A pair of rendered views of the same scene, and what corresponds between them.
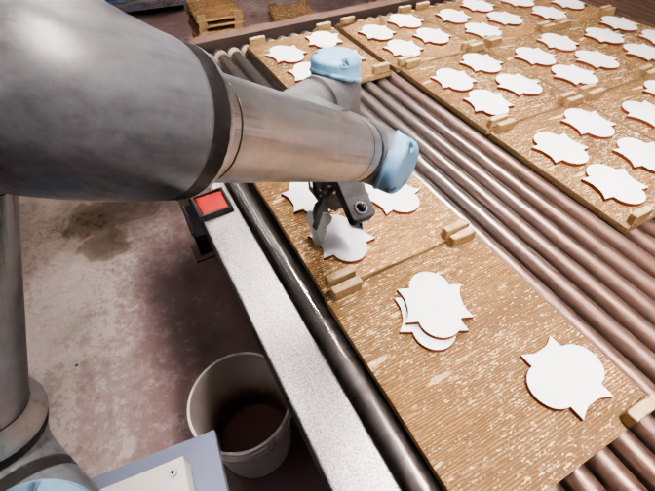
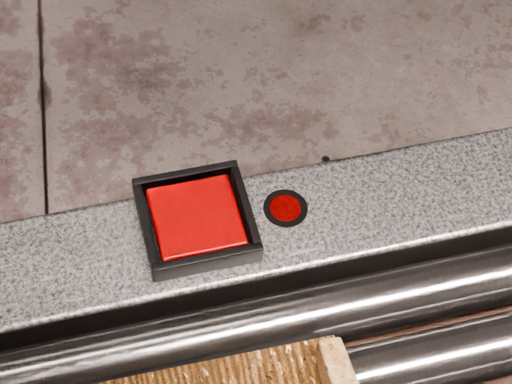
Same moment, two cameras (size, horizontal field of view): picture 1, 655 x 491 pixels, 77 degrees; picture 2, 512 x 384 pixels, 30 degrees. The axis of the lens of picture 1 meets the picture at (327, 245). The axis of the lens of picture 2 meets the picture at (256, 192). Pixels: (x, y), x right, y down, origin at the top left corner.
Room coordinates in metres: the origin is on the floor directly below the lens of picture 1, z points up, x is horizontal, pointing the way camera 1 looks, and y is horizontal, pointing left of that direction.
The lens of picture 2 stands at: (0.78, -0.07, 1.49)
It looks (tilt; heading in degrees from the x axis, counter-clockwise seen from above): 56 degrees down; 99
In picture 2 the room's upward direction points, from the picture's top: 6 degrees clockwise
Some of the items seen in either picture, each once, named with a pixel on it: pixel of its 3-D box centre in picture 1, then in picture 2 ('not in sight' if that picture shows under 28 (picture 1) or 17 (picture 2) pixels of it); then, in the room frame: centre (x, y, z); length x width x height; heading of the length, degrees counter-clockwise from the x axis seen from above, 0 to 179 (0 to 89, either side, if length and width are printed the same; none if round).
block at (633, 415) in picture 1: (640, 409); not in sight; (0.22, -0.46, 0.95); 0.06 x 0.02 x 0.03; 118
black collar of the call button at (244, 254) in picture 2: (211, 204); (196, 219); (0.69, 0.26, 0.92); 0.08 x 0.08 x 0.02; 29
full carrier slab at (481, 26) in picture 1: (479, 18); not in sight; (1.76, -0.60, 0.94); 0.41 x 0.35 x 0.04; 29
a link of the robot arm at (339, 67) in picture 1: (334, 91); not in sight; (0.59, -0.01, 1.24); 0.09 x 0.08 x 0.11; 143
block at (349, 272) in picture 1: (340, 277); not in sight; (0.46, -0.02, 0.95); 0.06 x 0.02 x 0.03; 117
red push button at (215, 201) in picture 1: (211, 204); (196, 220); (0.69, 0.26, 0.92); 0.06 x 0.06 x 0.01; 29
